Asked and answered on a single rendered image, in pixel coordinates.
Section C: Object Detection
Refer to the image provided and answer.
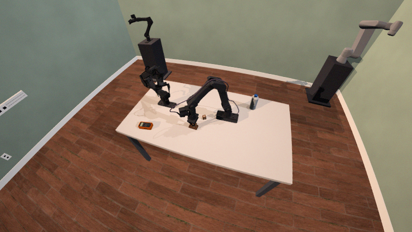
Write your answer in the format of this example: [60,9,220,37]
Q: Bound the orange digital multimeter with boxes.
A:
[138,121,153,130]

